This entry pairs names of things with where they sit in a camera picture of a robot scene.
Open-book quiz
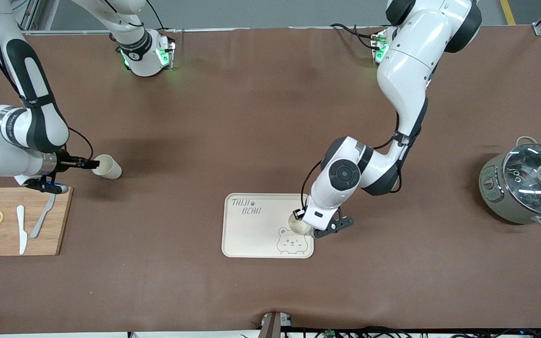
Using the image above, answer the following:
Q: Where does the wooden cutting board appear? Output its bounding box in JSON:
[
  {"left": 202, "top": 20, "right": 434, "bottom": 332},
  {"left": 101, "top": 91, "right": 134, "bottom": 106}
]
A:
[{"left": 0, "top": 187, "right": 74, "bottom": 257}]

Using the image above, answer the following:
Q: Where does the black cable bundle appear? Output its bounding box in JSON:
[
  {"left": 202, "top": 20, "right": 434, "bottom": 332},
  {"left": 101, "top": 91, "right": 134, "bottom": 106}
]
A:
[{"left": 285, "top": 326, "right": 541, "bottom": 338}]

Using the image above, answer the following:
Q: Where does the camera mount post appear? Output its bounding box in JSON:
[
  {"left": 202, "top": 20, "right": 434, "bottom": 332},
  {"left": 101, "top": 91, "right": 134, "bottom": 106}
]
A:
[{"left": 259, "top": 311, "right": 294, "bottom": 338}]

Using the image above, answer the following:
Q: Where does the black base cable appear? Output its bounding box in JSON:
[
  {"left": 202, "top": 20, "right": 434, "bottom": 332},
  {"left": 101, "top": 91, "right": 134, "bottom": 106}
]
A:
[
  {"left": 145, "top": 0, "right": 178, "bottom": 34},
  {"left": 330, "top": 23, "right": 384, "bottom": 50}
]

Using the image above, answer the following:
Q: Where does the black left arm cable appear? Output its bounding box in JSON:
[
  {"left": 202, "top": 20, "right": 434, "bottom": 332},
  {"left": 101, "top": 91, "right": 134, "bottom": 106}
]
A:
[{"left": 301, "top": 111, "right": 405, "bottom": 211}]

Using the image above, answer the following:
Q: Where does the white plastic cup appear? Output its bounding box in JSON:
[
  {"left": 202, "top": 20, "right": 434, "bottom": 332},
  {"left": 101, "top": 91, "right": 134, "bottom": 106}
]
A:
[
  {"left": 288, "top": 211, "right": 314, "bottom": 236},
  {"left": 92, "top": 154, "right": 123, "bottom": 180}
]

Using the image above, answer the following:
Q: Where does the grey plastic knife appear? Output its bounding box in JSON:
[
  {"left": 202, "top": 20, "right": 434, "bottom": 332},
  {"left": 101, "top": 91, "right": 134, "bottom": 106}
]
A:
[{"left": 30, "top": 192, "right": 56, "bottom": 239}]

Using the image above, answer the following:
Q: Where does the black right base cable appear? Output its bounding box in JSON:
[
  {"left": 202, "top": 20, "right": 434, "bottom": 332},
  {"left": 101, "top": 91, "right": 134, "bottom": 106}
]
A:
[{"left": 145, "top": 0, "right": 178, "bottom": 34}]

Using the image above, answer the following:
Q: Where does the brown table mat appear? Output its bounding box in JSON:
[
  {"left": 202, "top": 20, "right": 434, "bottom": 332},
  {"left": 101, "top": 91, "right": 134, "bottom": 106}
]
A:
[{"left": 0, "top": 26, "right": 541, "bottom": 335}]

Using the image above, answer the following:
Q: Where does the grey-green electric cooking pot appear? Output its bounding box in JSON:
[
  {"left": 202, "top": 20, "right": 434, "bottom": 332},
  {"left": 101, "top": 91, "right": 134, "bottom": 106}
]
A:
[{"left": 479, "top": 136, "right": 541, "bottom": 230}]

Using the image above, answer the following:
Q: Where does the cream bear print tray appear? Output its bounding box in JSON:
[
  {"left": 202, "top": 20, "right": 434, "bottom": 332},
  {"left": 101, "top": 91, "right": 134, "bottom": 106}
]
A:
[{"left": 222, "top": 193, "right": 314, "bottom": 259}]

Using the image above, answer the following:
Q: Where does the glass pot lid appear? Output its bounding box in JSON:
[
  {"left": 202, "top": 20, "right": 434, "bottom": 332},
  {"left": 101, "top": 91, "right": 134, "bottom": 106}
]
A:
[{"left": 502, "top": 143, "right": 541, "bottom": 217}]

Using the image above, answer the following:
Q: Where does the black left base cable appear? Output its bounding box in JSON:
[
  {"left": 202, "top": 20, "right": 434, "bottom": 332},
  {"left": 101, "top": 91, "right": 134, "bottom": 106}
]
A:
[{"left": 330, "top": 23, "right": 384, "bottom": 50}]

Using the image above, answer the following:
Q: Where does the white plastic knife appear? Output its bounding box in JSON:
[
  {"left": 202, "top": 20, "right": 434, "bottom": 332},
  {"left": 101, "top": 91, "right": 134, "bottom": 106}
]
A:
[{"left": 16, "top": 205, "right": 28, "bottom": 255}]

